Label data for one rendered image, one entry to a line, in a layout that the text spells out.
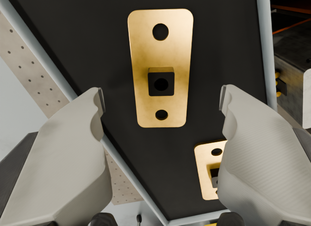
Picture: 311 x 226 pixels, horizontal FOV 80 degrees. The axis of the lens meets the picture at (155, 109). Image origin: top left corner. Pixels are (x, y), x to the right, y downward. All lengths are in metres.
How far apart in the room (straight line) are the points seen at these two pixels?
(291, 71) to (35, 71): 0.69
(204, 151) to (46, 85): 0.65
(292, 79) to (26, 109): 1.81
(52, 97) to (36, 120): 1.14
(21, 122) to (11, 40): 1.31
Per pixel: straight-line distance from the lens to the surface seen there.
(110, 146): 0.17
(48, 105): 0.79
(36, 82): 0.76
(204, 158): 0.18
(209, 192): 0.22
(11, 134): 2.15
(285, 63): 0.26
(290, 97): 0.27
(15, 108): 1.92
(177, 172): 0.20
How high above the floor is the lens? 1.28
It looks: 57 degrees down
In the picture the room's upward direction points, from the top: 179 degrees counter-clockwise
